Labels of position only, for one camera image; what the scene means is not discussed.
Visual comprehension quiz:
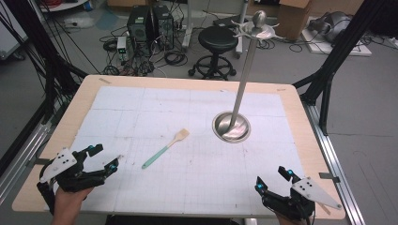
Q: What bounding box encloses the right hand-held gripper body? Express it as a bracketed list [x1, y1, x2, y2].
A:
[262, 176, 344, 221]

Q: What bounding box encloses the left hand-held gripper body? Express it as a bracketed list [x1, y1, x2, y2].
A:
[36, 147, 107, 216]

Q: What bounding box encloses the wooden spatula with green handle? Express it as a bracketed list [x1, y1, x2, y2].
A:
[141, 127, 191, 170]

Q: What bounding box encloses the metal utensil stand with hooks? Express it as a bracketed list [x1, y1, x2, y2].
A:
[212, 9, 284, 144]

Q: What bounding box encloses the person's right hand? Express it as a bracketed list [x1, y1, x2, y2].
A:
[275, 212, 314, 225]

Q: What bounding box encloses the person's left hand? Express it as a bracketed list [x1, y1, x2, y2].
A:
[51, 187, 95, 225]

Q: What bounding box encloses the white gridded table mat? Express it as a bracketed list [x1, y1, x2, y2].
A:
[43, 85, 317, 218]

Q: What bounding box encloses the small white power supply box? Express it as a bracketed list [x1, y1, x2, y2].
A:
[115, 36, 128, 62]

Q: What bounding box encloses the black computer tower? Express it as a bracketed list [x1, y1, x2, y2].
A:
[126, 5, 155, 49]
[151, 4, 175, 52]

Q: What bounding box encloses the white flat board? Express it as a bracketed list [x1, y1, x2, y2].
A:
[300, 30, 373, 57]

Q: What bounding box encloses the round white side table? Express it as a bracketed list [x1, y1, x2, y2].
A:
[38, 0, 90, 13]

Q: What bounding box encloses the black round stool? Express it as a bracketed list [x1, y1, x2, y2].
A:
[188, 25, 239, 81]

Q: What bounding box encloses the open cardboard box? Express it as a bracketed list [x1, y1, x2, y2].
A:
[106, 0, 148, 8]

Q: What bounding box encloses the white desk leg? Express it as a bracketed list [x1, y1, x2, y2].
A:
[182, 0, 193, 52]
[235, 0, 249, 59]

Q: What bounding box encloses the grey bag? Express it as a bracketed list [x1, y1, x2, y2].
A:
[307, 10, 353, 43]

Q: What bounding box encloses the large cardboard box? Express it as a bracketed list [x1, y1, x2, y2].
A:
[274, 0, 314, 40]

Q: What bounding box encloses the aluminium rail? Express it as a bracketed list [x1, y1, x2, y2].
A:
[301, 100, 366, 225]
[0, 121, 54, 204]

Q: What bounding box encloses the black metal frame post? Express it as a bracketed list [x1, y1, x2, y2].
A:
[292, 0, 387, 136]
[3, 0, 89, 124]

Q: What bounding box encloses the coiled black cable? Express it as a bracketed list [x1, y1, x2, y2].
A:
[163, 51, 189, 67]
[102, 38, 118, 53]

